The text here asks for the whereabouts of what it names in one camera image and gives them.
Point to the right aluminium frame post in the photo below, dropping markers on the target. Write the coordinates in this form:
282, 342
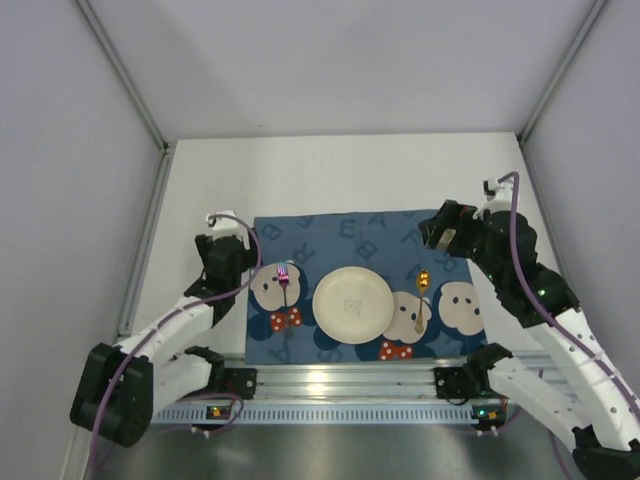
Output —
596, 11

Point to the iridescent fork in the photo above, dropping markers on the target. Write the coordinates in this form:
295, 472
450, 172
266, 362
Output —
284, 280

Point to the blue cartoon bear placemat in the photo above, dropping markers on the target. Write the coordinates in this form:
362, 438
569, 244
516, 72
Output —
388, 243

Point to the aluminium frame post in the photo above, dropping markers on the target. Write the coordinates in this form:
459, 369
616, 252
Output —
123, 75
596, 11

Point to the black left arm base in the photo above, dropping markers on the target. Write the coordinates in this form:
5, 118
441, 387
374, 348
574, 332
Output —
238, 381

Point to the left aluminium frame post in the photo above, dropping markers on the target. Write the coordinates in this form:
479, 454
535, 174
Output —
123, 75

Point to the gold spoon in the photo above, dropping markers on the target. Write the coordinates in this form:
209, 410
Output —
423, 281

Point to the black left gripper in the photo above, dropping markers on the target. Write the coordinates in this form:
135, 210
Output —
220, 258

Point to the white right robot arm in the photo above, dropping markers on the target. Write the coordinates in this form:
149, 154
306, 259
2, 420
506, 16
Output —
599, 424

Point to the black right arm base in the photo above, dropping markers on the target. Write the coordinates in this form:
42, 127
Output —
459, 385

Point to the perforated cable duct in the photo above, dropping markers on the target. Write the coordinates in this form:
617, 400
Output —
348, 414

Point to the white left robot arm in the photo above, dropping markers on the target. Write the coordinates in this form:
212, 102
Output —
122, 386

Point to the aluminium mounting rail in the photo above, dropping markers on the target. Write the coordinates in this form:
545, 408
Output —
330, 380

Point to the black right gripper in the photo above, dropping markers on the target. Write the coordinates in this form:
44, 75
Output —
445, 235

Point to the cream round plate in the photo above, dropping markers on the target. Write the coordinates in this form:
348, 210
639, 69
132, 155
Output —
353, 305

